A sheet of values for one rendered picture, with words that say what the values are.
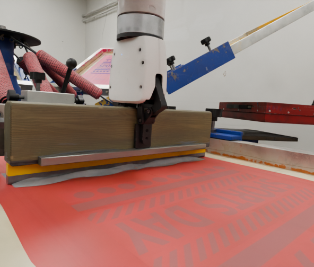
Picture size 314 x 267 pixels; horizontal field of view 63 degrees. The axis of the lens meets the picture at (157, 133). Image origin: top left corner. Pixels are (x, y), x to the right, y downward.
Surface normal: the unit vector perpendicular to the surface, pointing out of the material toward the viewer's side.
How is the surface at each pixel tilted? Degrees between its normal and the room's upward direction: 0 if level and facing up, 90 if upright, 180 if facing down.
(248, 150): 90
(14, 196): 0
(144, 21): 91
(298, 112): 90
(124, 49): 87
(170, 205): 0
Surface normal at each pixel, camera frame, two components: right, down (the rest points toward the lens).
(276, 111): 0.22, 0.11
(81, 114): 0.67, 0.13
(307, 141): -0.74, 0.03
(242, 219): 0.06, -0.99
